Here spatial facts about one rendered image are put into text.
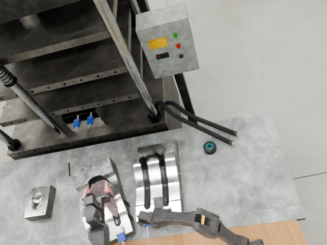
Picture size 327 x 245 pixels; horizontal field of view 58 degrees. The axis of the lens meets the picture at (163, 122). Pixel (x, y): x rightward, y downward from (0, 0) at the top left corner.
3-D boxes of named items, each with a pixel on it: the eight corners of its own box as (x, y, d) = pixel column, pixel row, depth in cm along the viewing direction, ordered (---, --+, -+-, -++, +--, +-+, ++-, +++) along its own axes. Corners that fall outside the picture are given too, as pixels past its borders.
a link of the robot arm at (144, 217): (137, 227, 145) (134, 220, 135) (142, 210, 150) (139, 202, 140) (160, 233, 143) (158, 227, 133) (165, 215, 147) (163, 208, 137)
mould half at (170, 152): (185, 220, 167) (179, 212, 156) (140, 226, 171) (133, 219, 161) (177, 145, 196) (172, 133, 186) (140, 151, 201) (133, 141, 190)
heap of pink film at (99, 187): (121, 214, 172) (116, 209, 166) (94, 227, 172) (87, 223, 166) (111, 177, 188) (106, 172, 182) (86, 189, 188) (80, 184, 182)
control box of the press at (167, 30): (218, 152, 275) (188, 21, 160) (186, 158, 281) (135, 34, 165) (214, 132, 288) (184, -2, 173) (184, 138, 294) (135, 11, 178)
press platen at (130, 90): (143, 96, 203) (140, 92, 199) (3, 127, 222) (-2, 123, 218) (142, 29, 247) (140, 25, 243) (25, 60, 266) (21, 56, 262)
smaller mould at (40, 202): (51, 218, 190) (45, 214, 184) (30, 221, 192) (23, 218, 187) (56, 188, 201) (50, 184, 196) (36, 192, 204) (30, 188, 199)
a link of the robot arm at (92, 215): (79, 208, 132) (79, 235, 124) (97, 202, 131) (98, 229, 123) (90, 217, 141) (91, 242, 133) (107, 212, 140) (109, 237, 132)
